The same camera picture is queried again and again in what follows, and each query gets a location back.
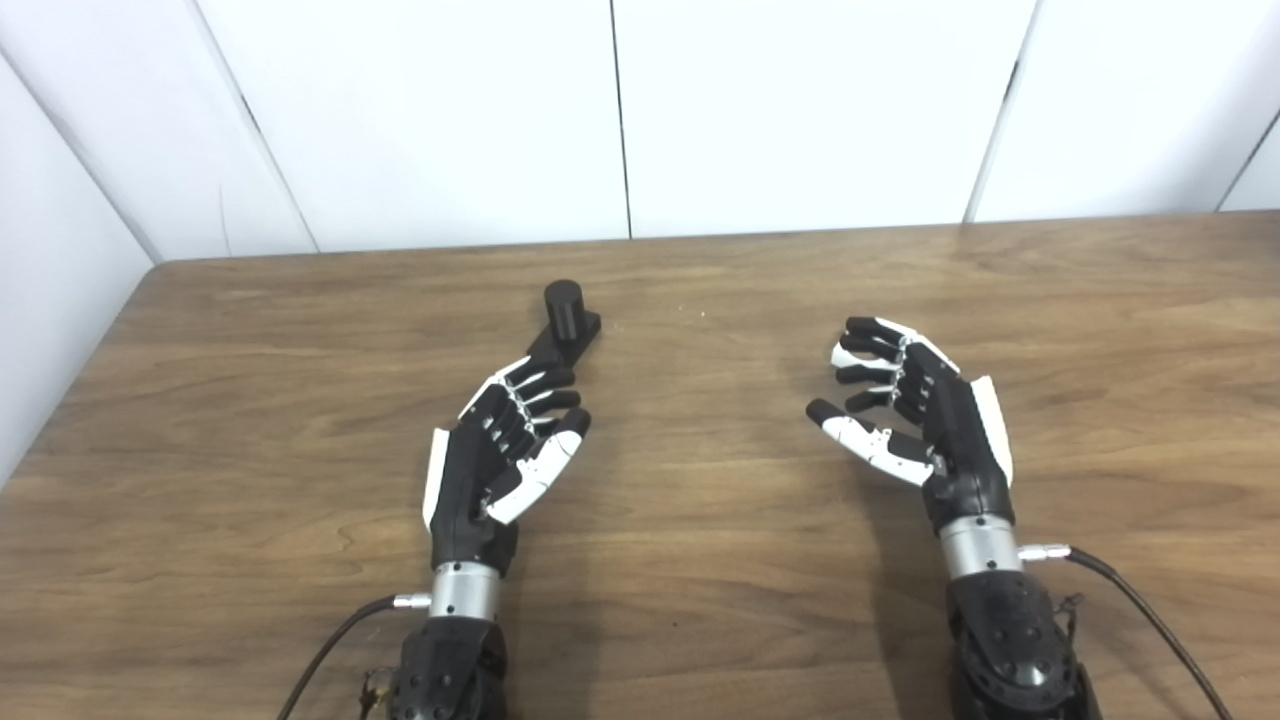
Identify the black and white right hand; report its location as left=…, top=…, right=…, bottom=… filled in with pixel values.
left=806, top=316, right=1017, bottom=533

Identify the black and white left hand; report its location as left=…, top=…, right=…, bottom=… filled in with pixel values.
left=422, top=355, right=593, bottom=579

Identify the black peg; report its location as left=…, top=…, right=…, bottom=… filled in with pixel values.
left=526, top=279, right=603, bottom=367

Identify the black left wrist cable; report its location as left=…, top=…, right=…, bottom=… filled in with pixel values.
left=277, top=592, right=433, bottom=720

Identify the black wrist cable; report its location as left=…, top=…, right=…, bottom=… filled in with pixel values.
left=1018, top=543, right=1233, bottom=720
left=277, top=592, right=433, bottom=720

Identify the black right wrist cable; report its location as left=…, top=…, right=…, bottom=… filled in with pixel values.
left=1018, top=543, right=1233, bottom=720

